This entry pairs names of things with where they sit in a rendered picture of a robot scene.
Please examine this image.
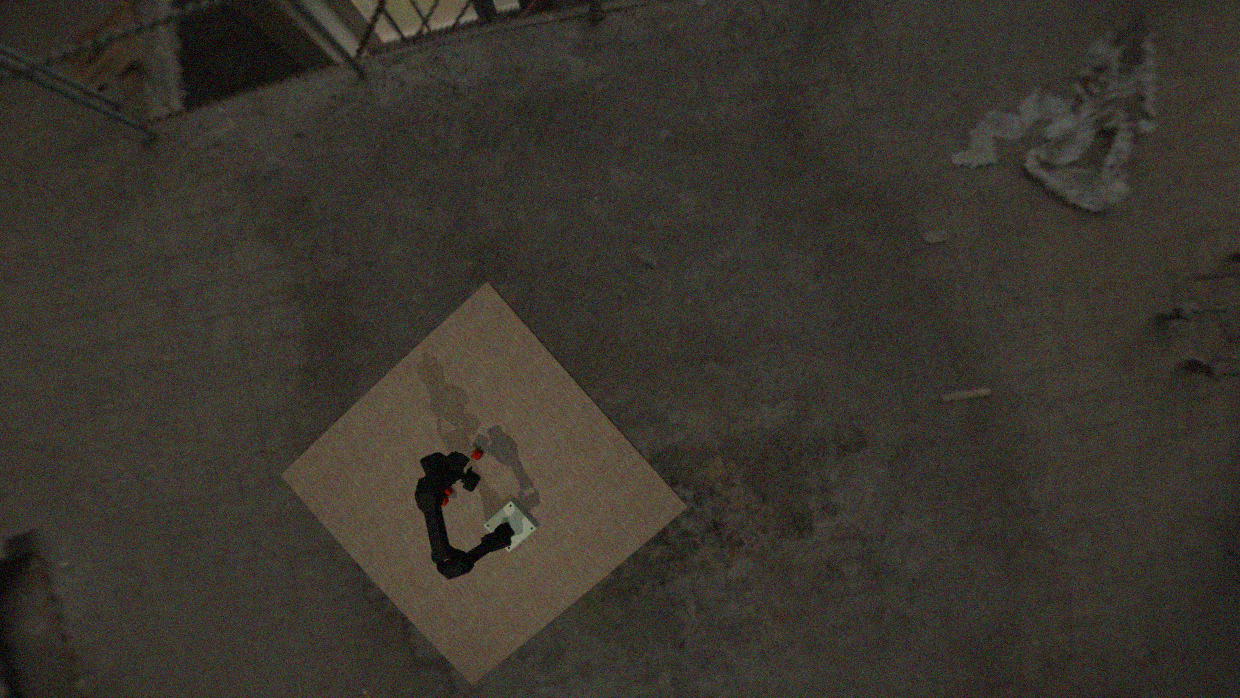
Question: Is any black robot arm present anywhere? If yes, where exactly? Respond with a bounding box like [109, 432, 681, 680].
[415, 451, 515, 580]

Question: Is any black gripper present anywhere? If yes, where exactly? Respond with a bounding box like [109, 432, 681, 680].
[438, 453, 481, 492]

